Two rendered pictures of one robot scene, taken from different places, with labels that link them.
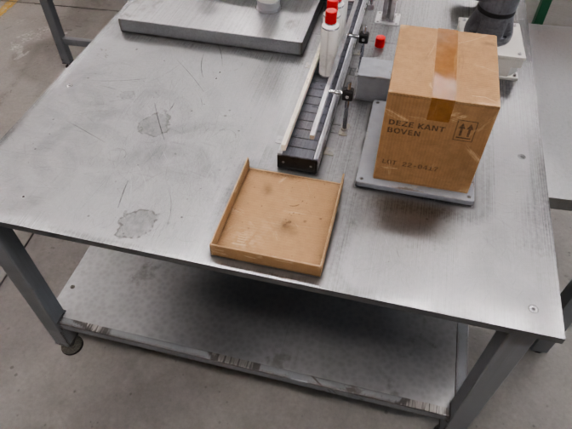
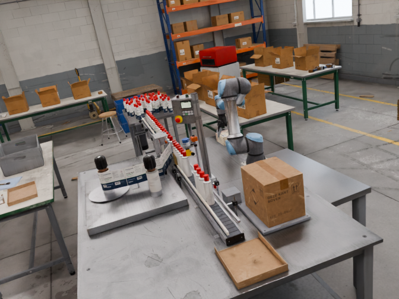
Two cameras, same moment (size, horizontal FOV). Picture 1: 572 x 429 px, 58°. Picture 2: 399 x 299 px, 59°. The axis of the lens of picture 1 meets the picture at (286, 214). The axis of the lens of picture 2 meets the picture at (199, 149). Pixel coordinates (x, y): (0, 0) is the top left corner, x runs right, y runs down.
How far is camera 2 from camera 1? 0.94 m
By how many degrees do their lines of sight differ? 36
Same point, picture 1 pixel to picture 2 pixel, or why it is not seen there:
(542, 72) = not seen: hidden behind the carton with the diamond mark
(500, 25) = (261, 157)
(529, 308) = (363, 237)
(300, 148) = (232, 232)
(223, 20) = (142, 207)
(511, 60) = not seen: hidden behind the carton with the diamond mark
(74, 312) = not seen: outside the picture
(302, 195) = (249, 249)
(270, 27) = (167, 200)
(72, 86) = (90, 269)
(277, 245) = (260, 270)
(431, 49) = (260, 168)
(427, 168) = (288, 212)
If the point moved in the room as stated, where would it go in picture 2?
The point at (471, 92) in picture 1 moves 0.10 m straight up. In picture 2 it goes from (289, 173) to (288, 156)
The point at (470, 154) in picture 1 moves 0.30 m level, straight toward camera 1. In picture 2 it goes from (300, 197) to (323, 226)
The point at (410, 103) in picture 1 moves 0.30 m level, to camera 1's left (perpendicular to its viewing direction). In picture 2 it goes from (273, 186) to (228, 208)
